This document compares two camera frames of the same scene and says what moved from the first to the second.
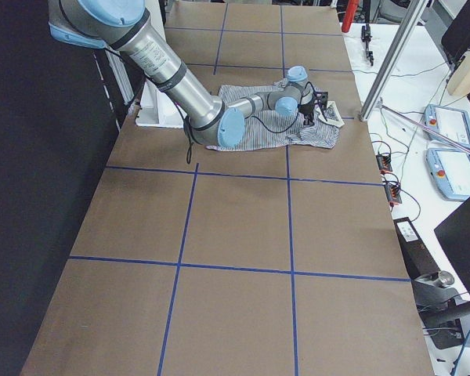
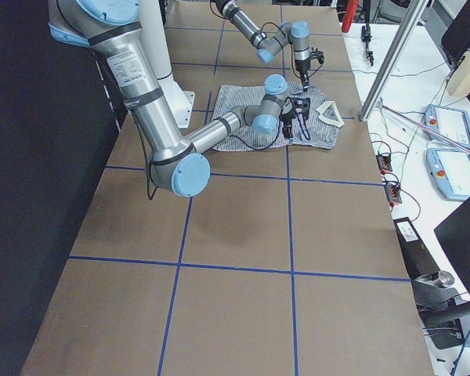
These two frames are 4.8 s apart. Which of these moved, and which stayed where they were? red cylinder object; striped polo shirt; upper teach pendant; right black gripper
Moved: right black gripper
Stayed: striped polo shirt; red cylinder object; upper teach pendant
